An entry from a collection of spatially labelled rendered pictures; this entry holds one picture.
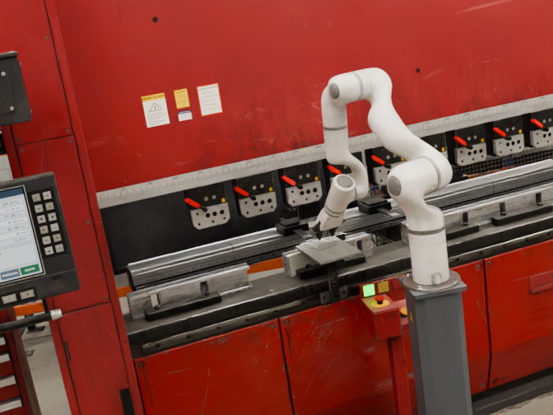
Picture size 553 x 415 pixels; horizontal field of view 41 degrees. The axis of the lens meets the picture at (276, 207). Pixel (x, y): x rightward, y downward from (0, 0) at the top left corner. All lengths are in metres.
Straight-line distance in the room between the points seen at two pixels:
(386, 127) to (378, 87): 0.16
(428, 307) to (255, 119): 1.00
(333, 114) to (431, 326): 0.81
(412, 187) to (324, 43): 0.88
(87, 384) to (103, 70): 1.13
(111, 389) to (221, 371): 0.46
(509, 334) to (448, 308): 1.11
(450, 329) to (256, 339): 0.84
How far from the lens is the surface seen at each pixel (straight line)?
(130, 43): 2.78
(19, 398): 3.19
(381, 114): 2.47
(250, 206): 2.94
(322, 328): 3.09
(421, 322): 2.52
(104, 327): 2.72
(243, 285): 3.04
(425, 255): 2.46
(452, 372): 2.62
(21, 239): 2.24
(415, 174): 2.35
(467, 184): 3.78
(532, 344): 3.70
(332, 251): 2.95
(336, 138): 2.69
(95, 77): 2.76
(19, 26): 2.54
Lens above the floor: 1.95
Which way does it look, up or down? 15 degrees down
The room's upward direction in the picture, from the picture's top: 9 degrees counter-clockwise
